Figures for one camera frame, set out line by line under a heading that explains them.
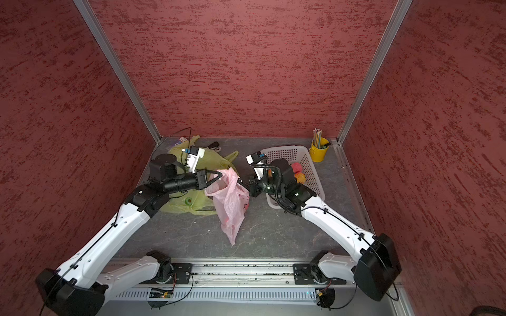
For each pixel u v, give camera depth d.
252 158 0.64
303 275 0.74
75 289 0.36
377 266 0.39
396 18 0.73
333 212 0.49
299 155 1.05
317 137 1.03
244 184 0.70
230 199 0.69
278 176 0.54
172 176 0.56
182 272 0.74
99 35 0.77
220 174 0.68
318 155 1.06
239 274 0.76
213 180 0.67
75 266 0.39
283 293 0.71
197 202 0.92
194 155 0.62
